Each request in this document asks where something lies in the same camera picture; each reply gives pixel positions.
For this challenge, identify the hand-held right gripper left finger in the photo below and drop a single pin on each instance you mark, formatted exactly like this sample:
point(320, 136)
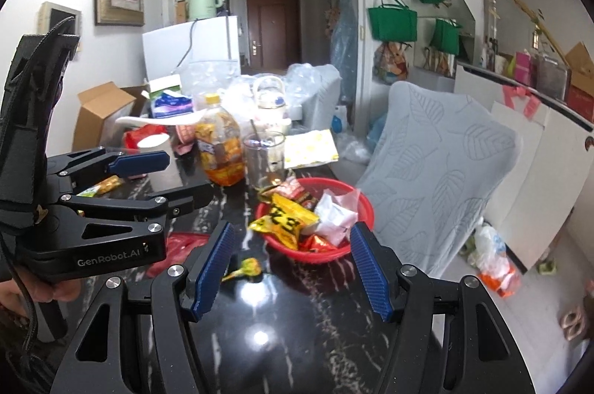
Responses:
point(213, 278)

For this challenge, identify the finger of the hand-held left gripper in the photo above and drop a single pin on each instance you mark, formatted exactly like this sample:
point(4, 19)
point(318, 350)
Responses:
point(139, 208)
point(139, 164)

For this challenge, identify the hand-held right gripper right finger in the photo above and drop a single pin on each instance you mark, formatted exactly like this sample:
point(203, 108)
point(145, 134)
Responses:
point(371, 278)

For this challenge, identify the yellow green lollipop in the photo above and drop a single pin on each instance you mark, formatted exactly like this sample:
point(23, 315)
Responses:
point(248, 268)

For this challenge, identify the yellow orange snack packet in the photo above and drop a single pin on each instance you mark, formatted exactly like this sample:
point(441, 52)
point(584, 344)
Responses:
point(100, 185)

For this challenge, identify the orange red candy packet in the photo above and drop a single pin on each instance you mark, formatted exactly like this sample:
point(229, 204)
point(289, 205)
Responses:
point(318, 243)

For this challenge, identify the red plastic basket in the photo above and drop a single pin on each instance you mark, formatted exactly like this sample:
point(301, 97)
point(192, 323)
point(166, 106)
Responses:
point(363, 213)

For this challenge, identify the red snack packet orange print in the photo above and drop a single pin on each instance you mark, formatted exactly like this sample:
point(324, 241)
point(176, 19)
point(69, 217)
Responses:
point(287, 189)

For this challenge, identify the person's left hand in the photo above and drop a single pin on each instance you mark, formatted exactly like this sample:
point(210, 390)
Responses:
point(67, 293)

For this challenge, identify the pink wrapper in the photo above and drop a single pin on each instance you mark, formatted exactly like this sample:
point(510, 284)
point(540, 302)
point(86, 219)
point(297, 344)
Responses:
point(184, 136)

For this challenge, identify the blue tissue packet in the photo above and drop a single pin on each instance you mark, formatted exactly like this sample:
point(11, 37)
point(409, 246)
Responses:
point(171, 106)

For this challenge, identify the clear bag of snack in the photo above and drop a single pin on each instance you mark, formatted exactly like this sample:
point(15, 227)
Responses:
point(336, 220)

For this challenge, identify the green white box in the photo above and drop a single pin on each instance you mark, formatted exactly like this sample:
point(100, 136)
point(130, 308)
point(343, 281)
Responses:
point(164, 85)

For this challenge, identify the tea bottle yellow cap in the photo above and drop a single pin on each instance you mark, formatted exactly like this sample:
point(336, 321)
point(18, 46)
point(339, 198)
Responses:
point(222, 152)

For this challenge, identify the clear plastic container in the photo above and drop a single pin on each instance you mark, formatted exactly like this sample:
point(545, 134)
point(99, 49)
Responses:
point(209, 78)

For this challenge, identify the white fridge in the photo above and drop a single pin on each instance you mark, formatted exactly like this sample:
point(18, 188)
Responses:
point(171, 50)

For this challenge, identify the metal spoon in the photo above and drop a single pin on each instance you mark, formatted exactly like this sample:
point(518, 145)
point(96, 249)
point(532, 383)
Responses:
point(254, 131)

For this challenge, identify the glass cup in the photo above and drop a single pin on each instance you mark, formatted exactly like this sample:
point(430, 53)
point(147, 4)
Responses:
point(264, 164)

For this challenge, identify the grey covered chair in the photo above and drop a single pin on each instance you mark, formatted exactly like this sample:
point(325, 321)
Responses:
point(441, 171)

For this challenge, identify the orange plastic bag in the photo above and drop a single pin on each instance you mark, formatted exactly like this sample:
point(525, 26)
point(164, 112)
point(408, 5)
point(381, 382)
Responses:
point(499, 278)

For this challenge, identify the yellow smiley box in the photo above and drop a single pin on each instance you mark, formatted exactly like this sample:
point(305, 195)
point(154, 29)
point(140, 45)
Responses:
point(311, 148)

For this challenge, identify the blue plastic bag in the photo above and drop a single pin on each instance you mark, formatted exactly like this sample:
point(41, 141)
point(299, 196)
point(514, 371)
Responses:
point(375, 131)

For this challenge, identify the white blue bottle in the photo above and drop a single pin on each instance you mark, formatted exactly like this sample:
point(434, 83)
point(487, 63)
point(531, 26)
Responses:
point(341, 119)

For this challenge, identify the green slipper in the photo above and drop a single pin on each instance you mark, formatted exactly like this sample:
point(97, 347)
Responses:
point(547, 267)

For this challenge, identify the brown door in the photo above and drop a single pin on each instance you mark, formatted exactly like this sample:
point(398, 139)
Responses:
point(274, 32)

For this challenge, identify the plastic covered chair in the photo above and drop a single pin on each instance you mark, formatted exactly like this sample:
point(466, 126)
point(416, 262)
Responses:
point(315, 92)

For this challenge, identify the beige slipper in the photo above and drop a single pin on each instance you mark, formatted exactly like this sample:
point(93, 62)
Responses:
point(580, 319)
point(567, 322)

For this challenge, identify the white cabinet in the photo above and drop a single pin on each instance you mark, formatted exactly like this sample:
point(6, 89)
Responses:
point(547, 171)

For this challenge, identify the printed cloth bag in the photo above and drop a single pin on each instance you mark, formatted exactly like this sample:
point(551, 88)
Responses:
point(392, 64)

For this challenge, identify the pink tape strips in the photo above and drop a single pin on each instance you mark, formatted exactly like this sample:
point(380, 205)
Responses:
point(519, 99)

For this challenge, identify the plastic wrapped board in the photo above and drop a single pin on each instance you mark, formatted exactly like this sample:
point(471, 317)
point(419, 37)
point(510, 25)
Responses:
point(344, 27)

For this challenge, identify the pink box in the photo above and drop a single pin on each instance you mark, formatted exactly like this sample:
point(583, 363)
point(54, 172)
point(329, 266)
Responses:
point(523, 68)

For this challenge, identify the grey glitter box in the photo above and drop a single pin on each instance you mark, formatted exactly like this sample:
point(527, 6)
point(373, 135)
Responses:
point(551, 76)

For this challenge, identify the red box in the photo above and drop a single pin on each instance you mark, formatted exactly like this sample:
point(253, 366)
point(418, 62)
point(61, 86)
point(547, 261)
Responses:
point(580, 104)

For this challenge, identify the open cardboard box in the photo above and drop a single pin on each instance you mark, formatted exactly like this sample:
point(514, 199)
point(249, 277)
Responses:
point(580, 66)

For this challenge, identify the white wall panel box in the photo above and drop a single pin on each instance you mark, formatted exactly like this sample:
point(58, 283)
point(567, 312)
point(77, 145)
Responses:
point(58, 25)

